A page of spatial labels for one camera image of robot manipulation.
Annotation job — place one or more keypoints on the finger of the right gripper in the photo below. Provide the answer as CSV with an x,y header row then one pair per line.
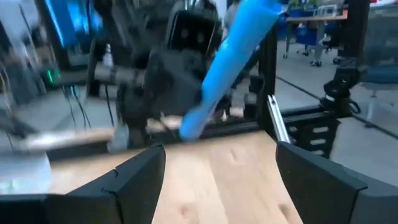
x,y
174,87

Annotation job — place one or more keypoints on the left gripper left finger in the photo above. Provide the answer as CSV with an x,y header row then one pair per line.
x,y
133,193

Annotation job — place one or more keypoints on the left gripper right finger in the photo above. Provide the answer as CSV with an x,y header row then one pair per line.
x,y
311,193

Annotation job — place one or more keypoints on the blue chunky highlighter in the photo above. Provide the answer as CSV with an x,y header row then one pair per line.
x,y
236,62

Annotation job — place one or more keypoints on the white plastic bottle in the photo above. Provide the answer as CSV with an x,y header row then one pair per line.
x,y
107,56

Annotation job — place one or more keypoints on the clear plastic bin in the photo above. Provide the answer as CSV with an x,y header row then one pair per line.
x,y
21,174

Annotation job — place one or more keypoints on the blue office chair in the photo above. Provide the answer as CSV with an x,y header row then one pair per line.
x,y
382,81

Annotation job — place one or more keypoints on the wooden workbench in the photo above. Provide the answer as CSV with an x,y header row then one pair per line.
x,y
317,18

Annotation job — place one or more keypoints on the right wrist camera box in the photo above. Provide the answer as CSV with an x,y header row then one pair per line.
x,y
192,32

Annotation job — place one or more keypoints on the silver angle bracket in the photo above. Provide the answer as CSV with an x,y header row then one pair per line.
x,y
278,121

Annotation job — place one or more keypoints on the black aluminium table frame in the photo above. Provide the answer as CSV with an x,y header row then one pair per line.
x,y
268,62

